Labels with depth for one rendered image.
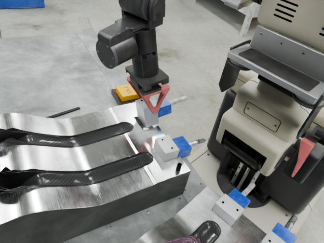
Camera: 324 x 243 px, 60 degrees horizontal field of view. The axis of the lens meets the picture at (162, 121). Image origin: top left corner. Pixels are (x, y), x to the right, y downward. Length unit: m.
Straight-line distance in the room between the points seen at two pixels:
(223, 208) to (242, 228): 0.06
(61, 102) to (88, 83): 0.13
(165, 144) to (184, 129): 1.43
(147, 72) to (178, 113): 1.59
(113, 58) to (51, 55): 0.64
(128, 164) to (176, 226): 0.17
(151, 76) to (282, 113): 0.45
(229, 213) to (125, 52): 0.37
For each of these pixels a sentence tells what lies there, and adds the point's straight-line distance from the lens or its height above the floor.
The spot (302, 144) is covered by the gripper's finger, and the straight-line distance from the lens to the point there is 0.54.
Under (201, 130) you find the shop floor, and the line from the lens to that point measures 2.10.
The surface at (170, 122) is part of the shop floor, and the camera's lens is 2.10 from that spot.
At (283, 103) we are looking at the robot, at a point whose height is 0.90.
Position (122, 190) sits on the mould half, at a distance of 0.59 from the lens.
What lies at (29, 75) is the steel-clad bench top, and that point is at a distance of 1.05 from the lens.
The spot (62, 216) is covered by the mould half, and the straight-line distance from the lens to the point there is 0.55.
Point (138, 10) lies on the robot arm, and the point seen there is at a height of 1.18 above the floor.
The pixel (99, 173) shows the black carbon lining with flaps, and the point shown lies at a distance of 0.62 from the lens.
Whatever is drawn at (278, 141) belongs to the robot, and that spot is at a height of 0.80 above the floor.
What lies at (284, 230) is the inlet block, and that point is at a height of 0.87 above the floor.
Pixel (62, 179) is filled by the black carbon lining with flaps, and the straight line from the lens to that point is 0.59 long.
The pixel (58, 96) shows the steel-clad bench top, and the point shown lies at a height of 0.80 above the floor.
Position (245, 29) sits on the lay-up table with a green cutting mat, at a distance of 3.74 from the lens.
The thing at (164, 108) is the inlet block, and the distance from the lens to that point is 0.69.
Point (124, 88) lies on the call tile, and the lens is 0.91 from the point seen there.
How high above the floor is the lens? 1.37
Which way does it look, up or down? 41 degrees down
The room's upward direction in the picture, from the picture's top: 11 degrees clockwise
